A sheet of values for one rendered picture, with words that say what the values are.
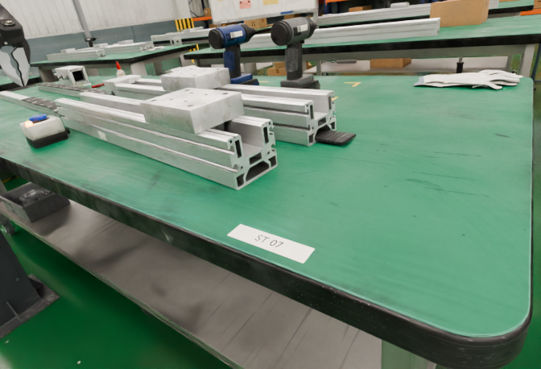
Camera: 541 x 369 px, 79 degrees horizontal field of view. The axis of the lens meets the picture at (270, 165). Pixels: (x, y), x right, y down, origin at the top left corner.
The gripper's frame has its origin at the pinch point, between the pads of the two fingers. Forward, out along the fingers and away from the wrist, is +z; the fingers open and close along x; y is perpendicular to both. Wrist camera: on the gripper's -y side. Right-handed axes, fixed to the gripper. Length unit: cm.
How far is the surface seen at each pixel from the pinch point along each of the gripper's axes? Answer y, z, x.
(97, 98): -2.1, 8.5, -15.2
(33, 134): -4.1, 12.5, 3.3
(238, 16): 215, -5, -279
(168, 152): -50, 13, -8
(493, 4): -32, 14, -364
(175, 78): -28.0, 4.4, -26.4
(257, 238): -79, 16, -1
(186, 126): -59, 7, -7
